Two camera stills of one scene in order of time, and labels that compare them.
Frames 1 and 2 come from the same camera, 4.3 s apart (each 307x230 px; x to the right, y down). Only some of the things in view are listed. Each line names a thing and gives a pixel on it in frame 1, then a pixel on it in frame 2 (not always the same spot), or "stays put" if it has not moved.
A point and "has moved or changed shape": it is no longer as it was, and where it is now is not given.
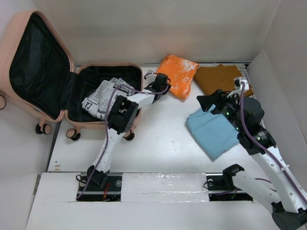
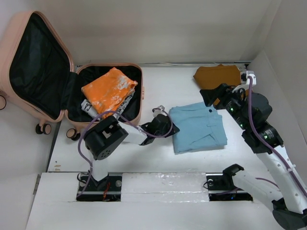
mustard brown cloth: [209, 79] stays put
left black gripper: [166, 87] -> [174, 131]
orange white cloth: [181, 72] -> [106, 92]
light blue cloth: [214, 133] has moved or changed shape
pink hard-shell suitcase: [37, 75] stays put
